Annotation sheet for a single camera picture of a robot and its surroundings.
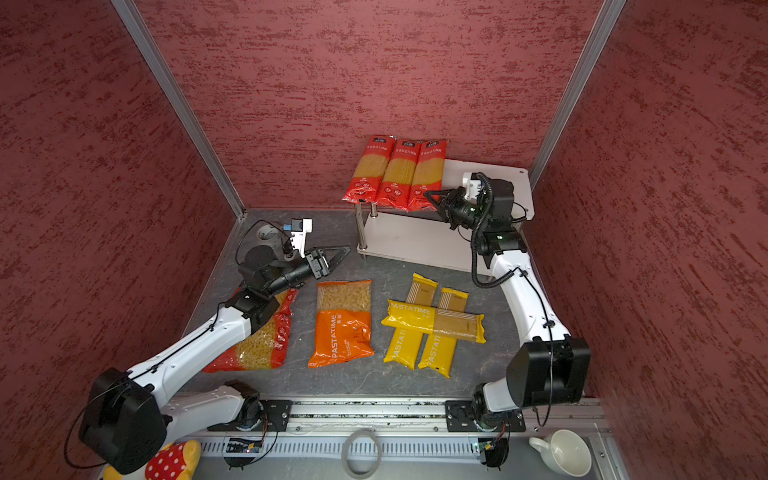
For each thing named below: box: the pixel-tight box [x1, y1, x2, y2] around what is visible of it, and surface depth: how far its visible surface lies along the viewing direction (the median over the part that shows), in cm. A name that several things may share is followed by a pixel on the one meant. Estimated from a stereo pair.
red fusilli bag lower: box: [203, 289, 298, 373], surface depth 83 cm
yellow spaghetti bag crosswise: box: [381, 300, 487, 343], surface depth 88 cm
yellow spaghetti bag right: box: [418, 287, 469, 379], surface depth 86 cm
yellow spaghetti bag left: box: [384, 273, 438, 370], surface depth 87 cm
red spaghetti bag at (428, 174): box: [407, 139, 448, 212], surface depth 79 cm
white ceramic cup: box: [528, 429, 592, 477], surface depth 65 cm
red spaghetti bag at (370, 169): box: [342, 134, 397, 204], surface depth 83 cm
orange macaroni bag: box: [308, 280, 374, 369], surface depth 89 cm
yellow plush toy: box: [103, 440, 201, 480], surface depth 65 cm
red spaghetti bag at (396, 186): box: [375, 138, 422, 211], surface depth 81 cm
